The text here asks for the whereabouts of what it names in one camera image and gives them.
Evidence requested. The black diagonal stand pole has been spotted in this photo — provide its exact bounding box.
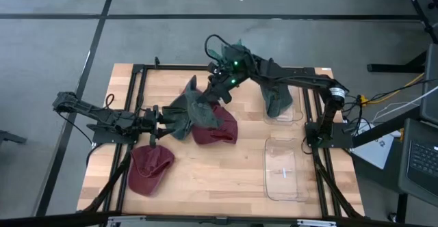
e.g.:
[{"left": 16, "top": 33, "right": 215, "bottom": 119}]
[{"left": 402, "top": 0, "right": 438, "bottom": 45}]

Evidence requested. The yellow cable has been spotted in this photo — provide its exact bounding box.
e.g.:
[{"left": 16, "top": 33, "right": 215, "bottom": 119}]
[{"left": 359, "top": 72, "right": 426, "bottom": 105}]

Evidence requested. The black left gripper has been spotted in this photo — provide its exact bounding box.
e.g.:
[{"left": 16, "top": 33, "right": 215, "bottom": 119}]
[{"left": 142, "top": 105, "right": 175, "bottom": 148}]

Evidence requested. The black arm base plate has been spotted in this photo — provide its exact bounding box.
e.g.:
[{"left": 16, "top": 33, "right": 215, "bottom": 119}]
[
  {"left": 305, "top": 121, "right": 353, "bottom": 149},
  {"left": 91, "top": 126, "right": 140, "bottom": 145}
]

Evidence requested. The silver frame bracket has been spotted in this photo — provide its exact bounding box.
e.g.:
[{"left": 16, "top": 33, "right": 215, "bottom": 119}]
[
  {"left": 296, "top": 219, "right": 338, "bottom": 227},
  {"left": 107, "top": 215, "right": 147, "bottom": 227}
]

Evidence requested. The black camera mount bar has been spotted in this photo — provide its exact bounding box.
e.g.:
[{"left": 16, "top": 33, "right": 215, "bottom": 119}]
[{"left": 0, "top": 211, "right": 438, "bottom": 227}]

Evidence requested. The green snake plant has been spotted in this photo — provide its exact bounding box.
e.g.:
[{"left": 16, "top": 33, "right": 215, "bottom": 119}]
[{"left": 207, "top": 38, "right": 247, "bottom": 67}]

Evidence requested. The clear plastic tray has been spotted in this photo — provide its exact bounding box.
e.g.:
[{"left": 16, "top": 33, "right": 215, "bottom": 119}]
[
  {"left": 261, "top": 83, "right": 305, "bottom": 125},
  {"left": 263, "top": 137, "right": 311, "bottom": 203}
]

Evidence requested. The dark grey laptop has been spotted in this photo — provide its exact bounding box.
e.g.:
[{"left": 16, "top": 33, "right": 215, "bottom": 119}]
[{"left": 398, "top": 117, "right": 438, "bottom": 208}]

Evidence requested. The dark stand foot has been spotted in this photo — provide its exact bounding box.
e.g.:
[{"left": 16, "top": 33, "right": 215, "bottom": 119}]
[{"left": 0, "top": 129, "right": 27, "bottom": 146}]

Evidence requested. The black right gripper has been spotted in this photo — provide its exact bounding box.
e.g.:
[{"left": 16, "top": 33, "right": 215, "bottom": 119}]
[{"left": 197, "top": 62, "right": 246, "bottom": 105}]

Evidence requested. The black aluminium table frame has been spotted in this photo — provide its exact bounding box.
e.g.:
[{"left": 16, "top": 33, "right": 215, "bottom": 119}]
[{"left": 77, "top": 56, "right": 365, "bottom": 221}]

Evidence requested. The black cable bundle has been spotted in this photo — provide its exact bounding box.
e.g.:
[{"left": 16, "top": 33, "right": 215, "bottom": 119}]
[{"left": 337, "top": 78, "right": 428, "bottom": 134}]

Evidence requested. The black laptop stand pole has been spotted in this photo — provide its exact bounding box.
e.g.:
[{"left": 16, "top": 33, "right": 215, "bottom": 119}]
[{"left": 388, "top": 192, "right": 409, "bottom": 224}]

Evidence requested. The black floor stand foot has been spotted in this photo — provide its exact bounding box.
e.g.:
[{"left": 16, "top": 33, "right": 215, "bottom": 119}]
[{"left": 367, "top": 51, "right": 428, "bottom": 74}]

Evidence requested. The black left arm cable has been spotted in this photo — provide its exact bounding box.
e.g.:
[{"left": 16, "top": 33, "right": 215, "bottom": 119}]
[{"left": 56, "top": 110, "right": 95, "bottom": 146}]

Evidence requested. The dark grey screen panel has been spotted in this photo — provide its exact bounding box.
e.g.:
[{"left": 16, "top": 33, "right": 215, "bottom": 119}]
[{"left": 419, "top": 43, "right": 438, "bottom": 125}]

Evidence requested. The white cable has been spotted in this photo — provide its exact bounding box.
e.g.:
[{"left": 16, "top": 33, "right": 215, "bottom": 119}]
[{"left": 372, "top": 85, "right": 438, "bottom": 122}]

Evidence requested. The white flat box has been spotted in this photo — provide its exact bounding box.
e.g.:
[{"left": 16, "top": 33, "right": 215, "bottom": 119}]
[{"left": 350, "top": 131, "right": 395, "bottom": 170}]

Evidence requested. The black diagonal stand beam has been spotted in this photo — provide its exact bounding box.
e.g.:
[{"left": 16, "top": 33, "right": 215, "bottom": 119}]
[{"left": 352, "top": 106, "right": 422, "bottom": 149}]

